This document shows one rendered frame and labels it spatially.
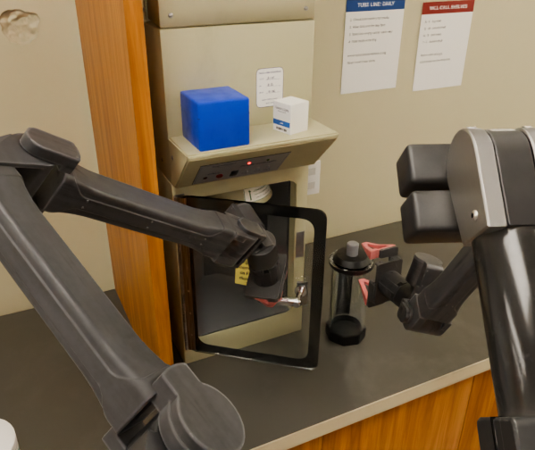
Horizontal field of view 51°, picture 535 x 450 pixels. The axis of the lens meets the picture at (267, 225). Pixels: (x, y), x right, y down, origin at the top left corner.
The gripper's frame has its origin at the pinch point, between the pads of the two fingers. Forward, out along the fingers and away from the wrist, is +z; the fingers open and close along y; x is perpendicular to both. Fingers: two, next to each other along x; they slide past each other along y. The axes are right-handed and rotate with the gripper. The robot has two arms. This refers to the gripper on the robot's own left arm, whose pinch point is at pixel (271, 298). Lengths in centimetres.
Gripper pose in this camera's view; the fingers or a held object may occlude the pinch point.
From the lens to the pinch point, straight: 116.7
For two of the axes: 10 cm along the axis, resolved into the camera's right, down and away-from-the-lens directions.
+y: -2.0, 7.8, -5.9
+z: 1.0, 6.2, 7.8
